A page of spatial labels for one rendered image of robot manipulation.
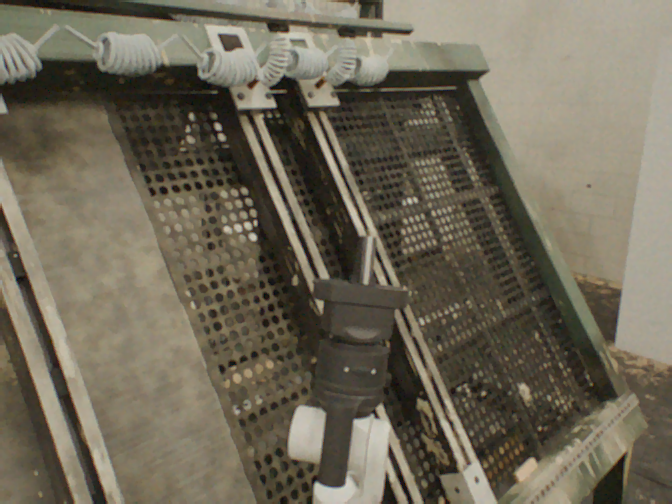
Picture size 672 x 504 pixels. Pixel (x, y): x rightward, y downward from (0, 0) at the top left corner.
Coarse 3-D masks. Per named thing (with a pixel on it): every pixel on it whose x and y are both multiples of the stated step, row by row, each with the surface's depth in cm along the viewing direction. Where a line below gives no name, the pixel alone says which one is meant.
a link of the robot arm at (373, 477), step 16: (384, 432) 73; (368, 448) 72; (384, 448) 72; (368, 464) 72; (384, 464) 73; (352, 480) 80; (368, 480) 73; (320, 496) 77; (336, 496) 77; (352, 496) 76; (368, 496) 74
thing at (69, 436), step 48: (0, 96) 92; (0, 192) 91; (0, 240) 88; (0, 288) 86; (48, 288) 90; (48, 336) 88; (48, 384) 85; (48, 432) 84; (96, 432) 87; (96, 480) 86
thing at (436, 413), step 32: (352, 32) 132; (288, 96) 143; (320, 96) 139; (320, 128) 141; (320, 160) 139; (320, 192) 141; (352, 192) 139; (352, 224) 136; (352, 256) 138; (384, 256) 138; (416, 352) 133; (416, 384) 132; (416, 416) 134; (448, 416) 133; (448, 448) 130; (448, 480) 132; (480, 480) 131
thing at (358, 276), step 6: (360, 240) 74; (366, 240) 73; (360, 246) 74; (366, 246) 73; (360, 252) 74; (366, 252) 73; (360, 258) 74; (366, 258) 73; (354, 264) 76; (360, 264) 73; (366, 264) 73; (354, 270) 75; (360, 270) 73; (366, 270) 73; (354, 276) 74; (360, 276) 73; (354, 282) 74; (360, 282) 73
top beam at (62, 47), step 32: (0, 32) 97; (32, 32) 100; (64, 32) 104; (96, 32) 108; (128, 32) 112; (160, 32) 117; (192, 32) 122; (256, 32) 134; (64, 64) 103; (96, 64) 107; (160, 64) 115; (192, 64) 119; (416, 64) 171; (448, 64) 182; (480, 64) 195
